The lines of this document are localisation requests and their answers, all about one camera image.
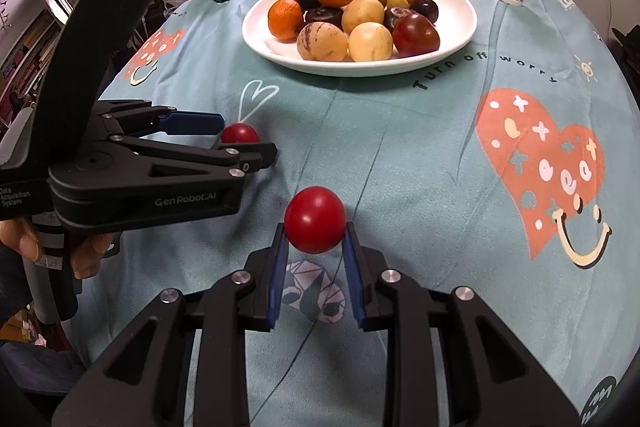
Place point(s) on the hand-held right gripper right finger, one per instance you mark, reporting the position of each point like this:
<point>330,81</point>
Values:
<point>352,277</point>

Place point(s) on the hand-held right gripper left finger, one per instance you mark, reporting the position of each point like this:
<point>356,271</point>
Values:
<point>277,277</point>

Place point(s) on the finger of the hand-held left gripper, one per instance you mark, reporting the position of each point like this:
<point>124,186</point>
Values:
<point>195,123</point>
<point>260,154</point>

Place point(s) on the red cherry tomato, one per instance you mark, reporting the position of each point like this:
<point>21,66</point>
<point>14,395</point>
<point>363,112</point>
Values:
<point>315,217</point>
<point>239,134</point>

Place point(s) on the striped pepino melon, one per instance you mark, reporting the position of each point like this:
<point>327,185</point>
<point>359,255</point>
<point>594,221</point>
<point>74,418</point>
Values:
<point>321,43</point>

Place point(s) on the dark brown mangosteen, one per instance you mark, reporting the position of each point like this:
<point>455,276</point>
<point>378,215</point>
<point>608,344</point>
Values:
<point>396,17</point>
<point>322,14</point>

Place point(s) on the yellow round fruit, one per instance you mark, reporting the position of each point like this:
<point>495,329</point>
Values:
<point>370,43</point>
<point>362,14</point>

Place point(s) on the white oval plate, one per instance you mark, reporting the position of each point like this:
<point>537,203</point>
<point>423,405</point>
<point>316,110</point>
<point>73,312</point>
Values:
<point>455,27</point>

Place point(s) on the person's left hand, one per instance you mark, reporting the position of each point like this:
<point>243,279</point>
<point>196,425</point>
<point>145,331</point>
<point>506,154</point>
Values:
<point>92,252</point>

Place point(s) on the light blue printed tablecloth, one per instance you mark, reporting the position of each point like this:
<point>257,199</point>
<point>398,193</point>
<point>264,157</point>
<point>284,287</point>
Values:
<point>400,157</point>

